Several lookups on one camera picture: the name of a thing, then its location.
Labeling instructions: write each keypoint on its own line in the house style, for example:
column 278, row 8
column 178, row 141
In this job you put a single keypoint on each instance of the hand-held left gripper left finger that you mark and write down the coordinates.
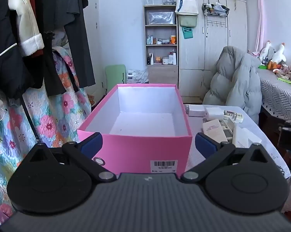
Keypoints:
column 92, row 143

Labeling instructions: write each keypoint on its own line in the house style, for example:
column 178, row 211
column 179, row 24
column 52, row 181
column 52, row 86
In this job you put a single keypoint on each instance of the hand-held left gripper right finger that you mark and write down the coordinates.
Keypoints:
column 204, row 145

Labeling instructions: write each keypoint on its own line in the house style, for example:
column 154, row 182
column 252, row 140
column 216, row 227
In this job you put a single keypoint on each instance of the grey remote control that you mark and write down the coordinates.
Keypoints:
column 226, row 131

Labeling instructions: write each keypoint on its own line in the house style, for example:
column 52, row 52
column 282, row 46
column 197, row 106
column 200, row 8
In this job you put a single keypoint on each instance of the white charger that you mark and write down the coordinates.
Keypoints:
column 213, row 113

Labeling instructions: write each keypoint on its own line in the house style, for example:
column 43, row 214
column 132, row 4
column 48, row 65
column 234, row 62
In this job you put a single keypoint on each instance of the cream remote control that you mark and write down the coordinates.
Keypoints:
column 233, row 116

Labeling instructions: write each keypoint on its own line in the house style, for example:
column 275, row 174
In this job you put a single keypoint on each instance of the pink cardboard box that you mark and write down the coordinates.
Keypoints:
column 145, row 147

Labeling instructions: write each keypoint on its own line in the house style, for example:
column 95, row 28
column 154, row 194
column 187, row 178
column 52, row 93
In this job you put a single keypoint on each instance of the beige booklet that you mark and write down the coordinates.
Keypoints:
column 212, row 129

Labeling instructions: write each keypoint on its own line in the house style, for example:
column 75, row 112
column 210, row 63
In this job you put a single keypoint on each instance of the white tablecloth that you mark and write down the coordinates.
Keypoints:
column 266, row 149

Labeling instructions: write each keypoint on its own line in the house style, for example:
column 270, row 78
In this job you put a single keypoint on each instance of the flat white box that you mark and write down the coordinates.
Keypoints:
column 196, row 110

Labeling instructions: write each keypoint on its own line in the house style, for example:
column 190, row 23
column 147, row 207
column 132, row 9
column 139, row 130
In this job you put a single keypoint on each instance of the white paper packet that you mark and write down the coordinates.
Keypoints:
column 244, row 136

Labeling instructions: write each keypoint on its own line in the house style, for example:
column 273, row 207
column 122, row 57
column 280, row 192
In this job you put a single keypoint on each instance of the patterned grey tablecloth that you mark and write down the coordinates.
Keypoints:
column 278, row 94

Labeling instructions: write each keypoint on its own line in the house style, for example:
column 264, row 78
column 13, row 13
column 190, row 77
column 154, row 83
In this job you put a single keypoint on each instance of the floral quilt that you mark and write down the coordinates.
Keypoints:
column 53, row 118

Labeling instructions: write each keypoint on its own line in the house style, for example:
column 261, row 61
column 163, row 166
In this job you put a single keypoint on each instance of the green folding chair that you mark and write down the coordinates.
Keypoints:
column 115, row 78

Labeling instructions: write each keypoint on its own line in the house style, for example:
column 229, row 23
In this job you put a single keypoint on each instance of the grey puffer jacket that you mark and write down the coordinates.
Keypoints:
column 235, row 82

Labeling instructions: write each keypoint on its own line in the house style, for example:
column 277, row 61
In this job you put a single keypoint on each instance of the white goose plush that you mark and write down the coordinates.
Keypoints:
column 266, row 52
column 278, row 56

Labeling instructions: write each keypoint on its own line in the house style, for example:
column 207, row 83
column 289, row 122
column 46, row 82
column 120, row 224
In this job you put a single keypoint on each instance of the light wooden wardrobe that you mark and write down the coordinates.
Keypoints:
column 210, row 53

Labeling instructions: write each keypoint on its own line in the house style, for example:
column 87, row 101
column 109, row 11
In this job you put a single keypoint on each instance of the white pump bottle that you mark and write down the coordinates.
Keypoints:
column 172, row 58

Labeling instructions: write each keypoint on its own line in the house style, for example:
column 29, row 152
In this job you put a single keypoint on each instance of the white jar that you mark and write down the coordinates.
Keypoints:
column 165, row 60

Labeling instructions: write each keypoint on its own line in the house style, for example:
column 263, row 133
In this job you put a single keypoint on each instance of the white door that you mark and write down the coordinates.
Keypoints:
column 93, row 43

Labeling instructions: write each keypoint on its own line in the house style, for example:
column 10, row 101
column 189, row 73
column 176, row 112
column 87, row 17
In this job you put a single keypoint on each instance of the black small bottle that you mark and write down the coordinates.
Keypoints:
column 149, row 59

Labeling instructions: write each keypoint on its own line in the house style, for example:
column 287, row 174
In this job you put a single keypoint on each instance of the wooden shelf unit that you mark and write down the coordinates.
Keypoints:
column 161, row 46

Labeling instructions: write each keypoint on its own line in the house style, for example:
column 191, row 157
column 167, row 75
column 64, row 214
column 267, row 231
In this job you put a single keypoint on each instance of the orange pill bottle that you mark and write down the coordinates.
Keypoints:
column 173, row 40

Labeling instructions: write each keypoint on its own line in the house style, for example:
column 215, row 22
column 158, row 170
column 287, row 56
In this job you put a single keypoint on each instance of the black hanging coat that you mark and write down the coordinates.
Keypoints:
column 63, row 29

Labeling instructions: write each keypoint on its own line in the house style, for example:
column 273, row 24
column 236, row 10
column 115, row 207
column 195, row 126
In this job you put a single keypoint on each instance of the black jacket with white piping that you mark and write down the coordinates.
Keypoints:
column 7, row 60

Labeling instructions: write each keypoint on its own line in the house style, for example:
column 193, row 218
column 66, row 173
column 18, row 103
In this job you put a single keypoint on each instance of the pink curtain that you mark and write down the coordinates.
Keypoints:
column 259, row 17

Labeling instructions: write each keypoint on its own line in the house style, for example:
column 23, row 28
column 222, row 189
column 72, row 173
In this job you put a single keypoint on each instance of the green hanging pouch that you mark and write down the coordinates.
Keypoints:
column 187, row 20

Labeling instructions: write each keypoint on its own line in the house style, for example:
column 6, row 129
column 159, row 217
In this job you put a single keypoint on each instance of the grey plastic bag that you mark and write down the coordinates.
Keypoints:
column 160, row 18

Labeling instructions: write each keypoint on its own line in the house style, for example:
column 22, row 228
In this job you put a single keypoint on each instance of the cream fleece-lined coat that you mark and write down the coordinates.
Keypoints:
column 24, row 21

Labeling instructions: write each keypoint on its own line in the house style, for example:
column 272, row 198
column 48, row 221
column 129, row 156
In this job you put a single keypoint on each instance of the white tote bag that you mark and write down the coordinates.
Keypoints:
column 187, row 4

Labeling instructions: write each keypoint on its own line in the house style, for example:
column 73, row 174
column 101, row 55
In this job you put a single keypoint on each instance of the red garment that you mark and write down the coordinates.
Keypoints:
column 35, row 9

